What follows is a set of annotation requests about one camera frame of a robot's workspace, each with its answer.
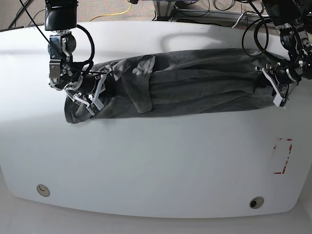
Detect table grommet hole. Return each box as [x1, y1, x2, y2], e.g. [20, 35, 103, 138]
[249, 196, 264, 209]
[36, 184, 50, 197]

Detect aluminium frame post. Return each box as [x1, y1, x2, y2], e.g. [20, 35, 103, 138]
[152, 0, 176, 21]

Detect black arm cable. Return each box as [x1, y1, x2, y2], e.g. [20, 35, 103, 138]
[19, 0, 108, 75]
[241, 0, 293, 64]

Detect right table grommet hole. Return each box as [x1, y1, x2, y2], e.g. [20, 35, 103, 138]
[249, 196, 264, 209]

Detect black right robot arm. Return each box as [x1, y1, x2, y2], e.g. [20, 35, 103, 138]
[44, 0, 110, 116]

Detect black floor cables left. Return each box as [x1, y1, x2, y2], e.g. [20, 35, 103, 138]
[8, 0, 47, 29]

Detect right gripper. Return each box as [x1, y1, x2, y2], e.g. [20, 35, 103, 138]
[64, 70, 112, 116]

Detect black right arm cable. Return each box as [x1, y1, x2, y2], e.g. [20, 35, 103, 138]
[19, 0, 108, 75]

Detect white cable on floor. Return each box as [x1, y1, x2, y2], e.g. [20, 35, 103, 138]
[231, 11, 247, 29]

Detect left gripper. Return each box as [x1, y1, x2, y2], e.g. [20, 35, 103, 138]
[255, 62, 300, 107]

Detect left table grommet hole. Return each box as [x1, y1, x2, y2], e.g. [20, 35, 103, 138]
[36, 184, 50, 197]

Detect grey t-shirt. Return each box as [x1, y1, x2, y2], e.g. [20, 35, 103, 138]
[64, 48, 273, 124]

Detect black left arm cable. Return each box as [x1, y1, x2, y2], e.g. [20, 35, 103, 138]
[241, 0, 293, 64]

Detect red tape marking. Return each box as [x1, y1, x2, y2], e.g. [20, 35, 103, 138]
[271, 138, 293, 175]

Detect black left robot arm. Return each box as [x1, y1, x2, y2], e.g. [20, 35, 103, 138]
[254, 0, 312, 107]

